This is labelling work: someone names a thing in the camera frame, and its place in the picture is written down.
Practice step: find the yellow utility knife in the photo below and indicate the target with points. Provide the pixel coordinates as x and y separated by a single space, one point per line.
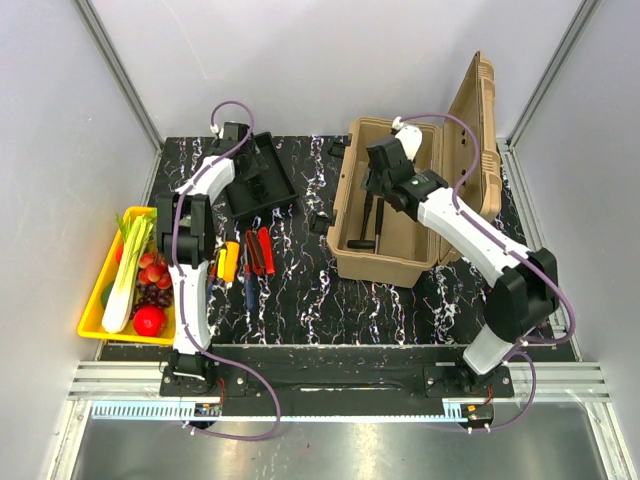
227 261

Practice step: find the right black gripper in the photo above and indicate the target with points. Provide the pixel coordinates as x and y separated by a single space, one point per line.
371 183

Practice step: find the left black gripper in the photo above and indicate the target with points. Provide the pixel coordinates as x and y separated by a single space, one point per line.
258 166

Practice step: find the small blue red screwdriver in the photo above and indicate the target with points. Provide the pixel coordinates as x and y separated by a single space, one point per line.
210 281

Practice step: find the red handled pliers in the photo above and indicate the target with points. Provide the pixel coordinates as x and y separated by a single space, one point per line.
255 252

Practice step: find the green white leek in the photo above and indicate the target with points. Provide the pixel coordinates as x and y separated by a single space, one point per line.
136 233

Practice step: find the green lime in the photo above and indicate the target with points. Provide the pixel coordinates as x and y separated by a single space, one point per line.
105 294

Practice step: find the black tool box tray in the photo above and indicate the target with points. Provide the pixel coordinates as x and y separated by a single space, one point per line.
269 189

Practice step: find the tan plastic tool box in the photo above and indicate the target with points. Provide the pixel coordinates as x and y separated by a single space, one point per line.
462 151

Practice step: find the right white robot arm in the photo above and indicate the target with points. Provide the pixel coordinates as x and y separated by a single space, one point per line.
523 283

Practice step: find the purple grapes in bin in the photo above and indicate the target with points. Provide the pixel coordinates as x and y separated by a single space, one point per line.
151 295

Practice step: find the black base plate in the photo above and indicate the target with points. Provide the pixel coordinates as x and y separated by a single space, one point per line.
343 381

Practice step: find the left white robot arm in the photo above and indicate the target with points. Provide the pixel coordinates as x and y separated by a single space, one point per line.
186 239

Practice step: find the steel claw hammer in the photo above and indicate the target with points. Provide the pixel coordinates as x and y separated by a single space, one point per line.
364 242

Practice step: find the yellow plastic bin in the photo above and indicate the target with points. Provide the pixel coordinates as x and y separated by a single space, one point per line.
90 324

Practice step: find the red cherry cluster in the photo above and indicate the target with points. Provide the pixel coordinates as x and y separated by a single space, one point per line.
153 271

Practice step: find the black marble pattern mat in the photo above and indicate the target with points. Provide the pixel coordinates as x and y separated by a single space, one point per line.
306 302

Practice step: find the red apple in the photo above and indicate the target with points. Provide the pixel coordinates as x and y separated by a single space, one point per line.
149 321

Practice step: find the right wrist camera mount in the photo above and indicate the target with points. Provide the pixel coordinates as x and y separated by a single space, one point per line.
409 136

